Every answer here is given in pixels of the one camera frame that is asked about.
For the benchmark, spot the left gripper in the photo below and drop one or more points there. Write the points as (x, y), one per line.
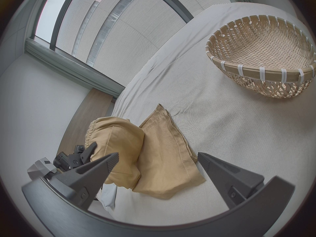
(75, 160)

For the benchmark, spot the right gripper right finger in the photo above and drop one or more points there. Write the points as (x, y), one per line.
(222, 181)

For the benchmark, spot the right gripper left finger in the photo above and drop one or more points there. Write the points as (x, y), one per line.
(91, 181)

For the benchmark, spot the tan shorts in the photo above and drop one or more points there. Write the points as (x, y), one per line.
(158, 157)

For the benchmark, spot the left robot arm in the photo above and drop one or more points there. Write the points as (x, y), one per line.
(42, 168)

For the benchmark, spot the pale blue garment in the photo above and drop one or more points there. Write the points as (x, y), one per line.
(108, 196)

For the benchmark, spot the bed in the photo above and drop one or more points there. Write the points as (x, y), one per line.
(222, 122)

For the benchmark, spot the round woven basket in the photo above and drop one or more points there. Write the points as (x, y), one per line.
(261, 48)

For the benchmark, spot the grey-green curtain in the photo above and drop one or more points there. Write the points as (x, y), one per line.
(74, 68)

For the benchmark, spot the window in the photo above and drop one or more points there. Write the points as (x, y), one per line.
(118, 21)

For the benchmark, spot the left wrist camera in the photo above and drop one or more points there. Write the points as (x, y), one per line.
(79, 149)

